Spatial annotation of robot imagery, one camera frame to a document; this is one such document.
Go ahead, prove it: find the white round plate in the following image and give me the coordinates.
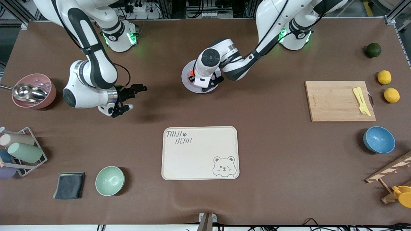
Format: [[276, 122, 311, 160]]
[[181, 59, 222, 94]]

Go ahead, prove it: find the brown table mat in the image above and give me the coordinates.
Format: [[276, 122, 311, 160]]
[[0, 18, 411, 226]]

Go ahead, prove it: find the pink bowl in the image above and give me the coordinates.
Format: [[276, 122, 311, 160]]
[[12, 73, 57, 109]]

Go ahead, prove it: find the cream bear print tray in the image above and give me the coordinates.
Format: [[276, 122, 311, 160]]
[[162, 126, 240, 180]]

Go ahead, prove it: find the white power strip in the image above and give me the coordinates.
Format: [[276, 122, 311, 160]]
[[127, 0, 160, 19]]

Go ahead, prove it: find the pale green bowl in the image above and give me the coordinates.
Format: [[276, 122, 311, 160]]
[[95, 166, 125, 197]]

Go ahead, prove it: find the metal scoop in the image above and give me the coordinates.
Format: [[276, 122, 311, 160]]
[[0, 83, 48, 103]]

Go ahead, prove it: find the dark grey folded cloth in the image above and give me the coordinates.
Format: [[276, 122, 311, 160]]
[[53, 172, 86, 200]]

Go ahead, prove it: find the beige cup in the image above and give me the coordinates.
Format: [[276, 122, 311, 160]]
[[0, 133, 35, 148]]

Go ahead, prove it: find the pale green cup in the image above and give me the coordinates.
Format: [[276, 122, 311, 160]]
[[7, 142, 43, 164]]

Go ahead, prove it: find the wooden cutting board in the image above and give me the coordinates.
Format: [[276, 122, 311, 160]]
[[305, 81, 376, 123]]

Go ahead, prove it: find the purple cup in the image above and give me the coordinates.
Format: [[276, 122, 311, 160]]
[[0, 166, 17, 179]]

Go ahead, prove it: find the yellow plastic fork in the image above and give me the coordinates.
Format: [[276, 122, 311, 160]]
[[353, 88, 369, 115]]

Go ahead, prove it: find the yellow plastic knife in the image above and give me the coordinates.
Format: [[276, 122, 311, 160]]
[[356, 87, 372, 117]]

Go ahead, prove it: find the dark green lime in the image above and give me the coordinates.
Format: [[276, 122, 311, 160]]
[[366, 43, 382, 58]]

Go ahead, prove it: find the yellow lemon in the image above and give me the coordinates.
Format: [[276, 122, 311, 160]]
[[384, 88, 400, 103], [377, 70, 392, 85]]

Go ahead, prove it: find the blue bowl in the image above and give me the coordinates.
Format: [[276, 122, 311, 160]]
[[363, 126, 396, 154]]

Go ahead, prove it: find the wooden rack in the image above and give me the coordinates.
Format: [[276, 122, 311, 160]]
[[365, 151, 411, 204]]

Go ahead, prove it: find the yellow cup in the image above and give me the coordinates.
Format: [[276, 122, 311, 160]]
[[392, 185, 411, 208]]

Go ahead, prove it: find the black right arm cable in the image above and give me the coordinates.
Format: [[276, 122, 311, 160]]
[[112, 63, 131, 88]]

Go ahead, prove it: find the grey wire cup rack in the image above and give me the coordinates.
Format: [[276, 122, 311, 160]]
[[0, 127, 48, 177]]

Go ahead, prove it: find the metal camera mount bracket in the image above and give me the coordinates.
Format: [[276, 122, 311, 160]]
[[198, 212, 217, 231]]

